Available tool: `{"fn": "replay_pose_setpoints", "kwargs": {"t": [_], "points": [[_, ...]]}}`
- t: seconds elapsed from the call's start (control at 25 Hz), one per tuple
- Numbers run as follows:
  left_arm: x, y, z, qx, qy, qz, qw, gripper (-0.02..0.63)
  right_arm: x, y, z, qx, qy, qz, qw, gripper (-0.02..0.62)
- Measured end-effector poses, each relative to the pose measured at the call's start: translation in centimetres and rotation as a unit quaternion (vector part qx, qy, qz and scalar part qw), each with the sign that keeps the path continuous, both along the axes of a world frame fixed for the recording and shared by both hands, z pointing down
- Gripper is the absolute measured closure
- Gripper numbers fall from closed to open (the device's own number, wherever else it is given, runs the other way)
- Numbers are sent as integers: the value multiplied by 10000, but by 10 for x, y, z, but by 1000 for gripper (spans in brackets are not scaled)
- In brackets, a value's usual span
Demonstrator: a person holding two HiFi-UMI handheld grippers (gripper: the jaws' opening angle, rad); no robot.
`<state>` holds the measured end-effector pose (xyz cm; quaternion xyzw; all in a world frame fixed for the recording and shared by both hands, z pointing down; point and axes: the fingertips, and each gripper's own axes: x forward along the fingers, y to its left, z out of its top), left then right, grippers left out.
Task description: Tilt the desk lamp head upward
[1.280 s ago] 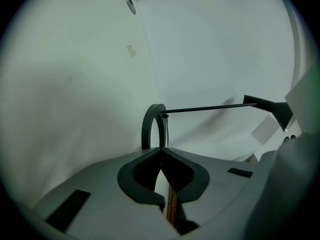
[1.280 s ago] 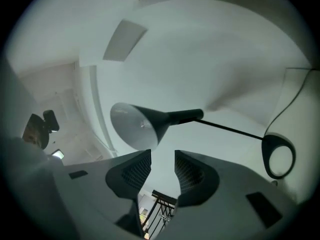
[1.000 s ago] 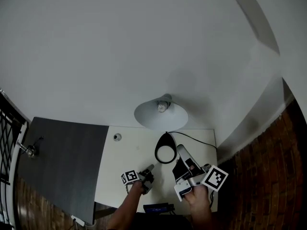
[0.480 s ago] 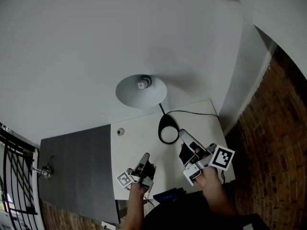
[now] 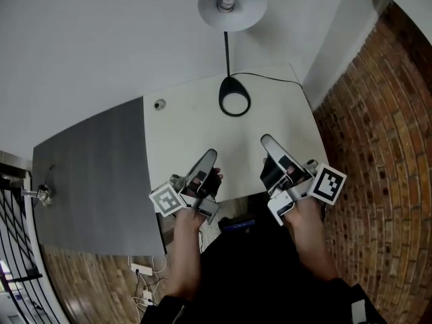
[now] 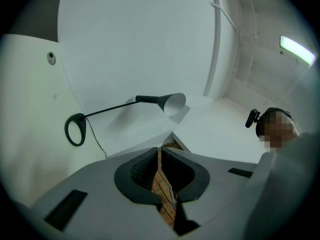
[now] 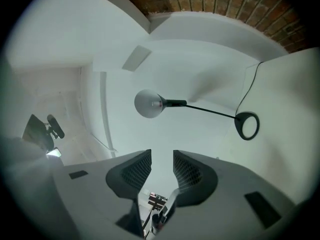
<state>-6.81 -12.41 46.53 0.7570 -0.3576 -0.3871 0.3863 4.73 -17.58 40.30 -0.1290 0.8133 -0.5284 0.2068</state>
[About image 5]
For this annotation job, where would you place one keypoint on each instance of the black chest-mounted screen device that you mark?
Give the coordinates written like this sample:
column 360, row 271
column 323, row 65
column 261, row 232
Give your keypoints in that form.
column 236, row 225

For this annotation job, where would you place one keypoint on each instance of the person's right forearm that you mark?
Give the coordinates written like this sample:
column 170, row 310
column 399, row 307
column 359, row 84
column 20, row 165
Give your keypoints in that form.
column 310, row 241

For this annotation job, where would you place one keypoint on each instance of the black metal railing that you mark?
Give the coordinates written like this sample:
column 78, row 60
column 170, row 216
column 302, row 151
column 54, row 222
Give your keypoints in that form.
column 23, row 276

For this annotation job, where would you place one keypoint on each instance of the person's left hand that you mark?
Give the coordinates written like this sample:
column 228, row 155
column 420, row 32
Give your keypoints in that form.
column 219, row 175

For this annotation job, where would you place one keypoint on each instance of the grey desk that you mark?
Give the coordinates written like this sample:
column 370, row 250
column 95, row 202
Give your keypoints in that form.
column 94, row 181

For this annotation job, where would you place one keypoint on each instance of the white desk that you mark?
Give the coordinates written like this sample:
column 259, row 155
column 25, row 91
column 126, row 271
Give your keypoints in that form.
column 189, row 140

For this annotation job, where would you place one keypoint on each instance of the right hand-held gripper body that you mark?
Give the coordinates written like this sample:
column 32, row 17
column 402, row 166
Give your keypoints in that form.
column 329, row 184

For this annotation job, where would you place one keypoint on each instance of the person's left forearm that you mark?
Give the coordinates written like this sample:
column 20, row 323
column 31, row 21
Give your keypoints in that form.
column 184, row 258

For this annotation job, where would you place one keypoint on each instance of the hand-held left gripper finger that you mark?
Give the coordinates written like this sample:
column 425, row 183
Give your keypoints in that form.
column 202, row 167

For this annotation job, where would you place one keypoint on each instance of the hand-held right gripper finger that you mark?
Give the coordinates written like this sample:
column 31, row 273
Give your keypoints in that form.
column 275, row 147

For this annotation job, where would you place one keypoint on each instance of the black desk lamp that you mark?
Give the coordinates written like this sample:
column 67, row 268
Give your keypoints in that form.
column 243, row 12

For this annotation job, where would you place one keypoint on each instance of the round desk grommet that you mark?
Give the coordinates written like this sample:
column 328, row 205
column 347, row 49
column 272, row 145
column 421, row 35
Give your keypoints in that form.
column 159, row 105

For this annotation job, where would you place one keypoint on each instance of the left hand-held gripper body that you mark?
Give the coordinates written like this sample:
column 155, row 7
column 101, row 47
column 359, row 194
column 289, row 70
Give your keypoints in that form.
column 167, row 201

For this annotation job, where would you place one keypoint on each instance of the white power strip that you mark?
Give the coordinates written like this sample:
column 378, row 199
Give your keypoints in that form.
column 141, row 269
column 147, row 295

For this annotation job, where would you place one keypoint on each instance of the person's black shirt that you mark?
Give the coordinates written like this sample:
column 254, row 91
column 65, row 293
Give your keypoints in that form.
column 249, row 275

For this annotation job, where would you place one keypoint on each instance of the person's right hand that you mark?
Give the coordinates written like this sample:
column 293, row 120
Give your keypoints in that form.
column 292, row 170

